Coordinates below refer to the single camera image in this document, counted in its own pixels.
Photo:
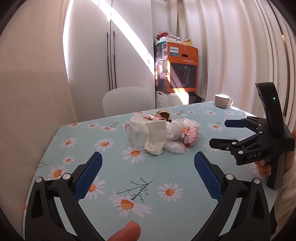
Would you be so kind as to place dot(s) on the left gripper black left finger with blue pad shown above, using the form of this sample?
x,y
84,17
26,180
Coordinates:
x,y
43,221

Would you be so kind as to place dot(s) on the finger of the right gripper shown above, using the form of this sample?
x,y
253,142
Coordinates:
x,y
246,149
251,123

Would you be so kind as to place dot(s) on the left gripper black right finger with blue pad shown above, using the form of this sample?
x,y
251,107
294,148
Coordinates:
x,y
252,221

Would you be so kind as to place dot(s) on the red white wrapper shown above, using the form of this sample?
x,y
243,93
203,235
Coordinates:
x,y
189,136

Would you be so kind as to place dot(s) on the white tissue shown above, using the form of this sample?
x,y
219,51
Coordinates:
x,y
175,128

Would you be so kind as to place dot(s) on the brown paper bag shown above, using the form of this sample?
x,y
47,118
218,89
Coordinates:
x,y
163,113

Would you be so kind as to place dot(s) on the white paper cup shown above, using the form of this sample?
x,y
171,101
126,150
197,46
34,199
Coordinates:
x,y
156,137

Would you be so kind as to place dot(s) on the clear plastic cup with bag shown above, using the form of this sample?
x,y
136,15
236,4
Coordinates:
x,y
137,130

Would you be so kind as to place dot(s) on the pink snack box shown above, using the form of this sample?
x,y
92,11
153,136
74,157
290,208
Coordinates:
x,y
152,117

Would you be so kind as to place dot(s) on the person's right hand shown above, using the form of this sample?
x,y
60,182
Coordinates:
x,y
265,169

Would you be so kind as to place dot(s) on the person's left thumb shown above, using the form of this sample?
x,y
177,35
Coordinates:
x,y
131,232

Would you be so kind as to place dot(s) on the white ceramic mug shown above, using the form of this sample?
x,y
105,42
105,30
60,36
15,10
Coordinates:
x,y
223,101

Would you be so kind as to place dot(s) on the white plastic bag piece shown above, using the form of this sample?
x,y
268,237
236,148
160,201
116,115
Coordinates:
x,y
174,147

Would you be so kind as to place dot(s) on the white curtain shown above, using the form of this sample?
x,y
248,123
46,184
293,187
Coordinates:
x,y
240,43

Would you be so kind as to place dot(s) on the daisy print blue tablecloth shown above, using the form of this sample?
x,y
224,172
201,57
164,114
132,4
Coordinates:
x,y
164,194

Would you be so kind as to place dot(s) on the white box under orange box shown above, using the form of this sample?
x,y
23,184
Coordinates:
x,y
165,100

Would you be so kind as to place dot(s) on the orange Philips appliance box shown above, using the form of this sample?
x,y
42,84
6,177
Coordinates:
x,y
176,67

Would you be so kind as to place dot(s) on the white chair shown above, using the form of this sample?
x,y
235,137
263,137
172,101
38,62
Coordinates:
x,y
125,100

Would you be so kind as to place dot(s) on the items atop orange box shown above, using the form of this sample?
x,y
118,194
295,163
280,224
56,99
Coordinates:
x,y
164,36

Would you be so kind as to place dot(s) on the white cabinet with black handles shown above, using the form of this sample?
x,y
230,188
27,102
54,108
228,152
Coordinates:
x,y
110,45

